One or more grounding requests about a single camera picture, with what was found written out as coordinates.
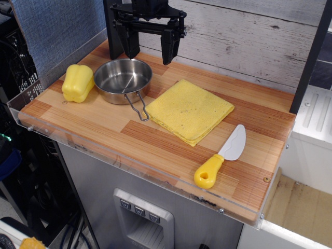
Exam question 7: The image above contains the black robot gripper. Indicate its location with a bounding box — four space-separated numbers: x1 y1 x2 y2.
110 1 187 65

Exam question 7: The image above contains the yellow handled white toy knife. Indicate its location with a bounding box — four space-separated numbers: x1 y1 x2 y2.
194 124 246 189

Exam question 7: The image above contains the folded yellow cloth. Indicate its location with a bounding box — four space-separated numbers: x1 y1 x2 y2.
146 79 234 147

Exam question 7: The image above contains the small steel pot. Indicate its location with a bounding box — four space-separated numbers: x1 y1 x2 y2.
94 58 153 121

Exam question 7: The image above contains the yellow toy bell pepper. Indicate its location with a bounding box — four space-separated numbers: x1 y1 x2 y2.
62 64 94 103

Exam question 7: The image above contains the blue fabric partition panel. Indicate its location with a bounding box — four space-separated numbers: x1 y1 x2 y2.
10 1 107 89

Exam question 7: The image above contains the clear acrylic table guard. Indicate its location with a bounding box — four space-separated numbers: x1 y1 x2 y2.
8 80 295 227

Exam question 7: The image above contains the white toy sink drainboard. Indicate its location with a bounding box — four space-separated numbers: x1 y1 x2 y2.
292 86 331 148

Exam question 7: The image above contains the toy fridge water dispenser panel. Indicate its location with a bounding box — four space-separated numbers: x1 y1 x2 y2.
113 188 175 248

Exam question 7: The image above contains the black vertical post left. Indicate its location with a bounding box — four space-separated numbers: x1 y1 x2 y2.
103 0 123 60

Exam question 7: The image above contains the black vertical post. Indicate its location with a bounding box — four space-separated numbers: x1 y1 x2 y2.
289 0 331 114
103 0 123 60

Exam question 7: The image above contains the black vertical post right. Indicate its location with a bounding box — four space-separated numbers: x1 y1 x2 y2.
289 0 331 114

